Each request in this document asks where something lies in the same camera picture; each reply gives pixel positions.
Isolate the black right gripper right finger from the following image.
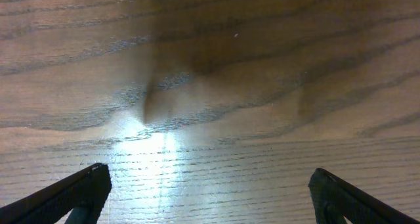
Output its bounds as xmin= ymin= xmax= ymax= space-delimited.
xmin=308 ymin=168 xmax=419 ymax=224

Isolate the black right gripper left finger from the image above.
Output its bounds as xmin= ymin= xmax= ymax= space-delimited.
xmin=1 ymin=163 xmax=112 ymax=224

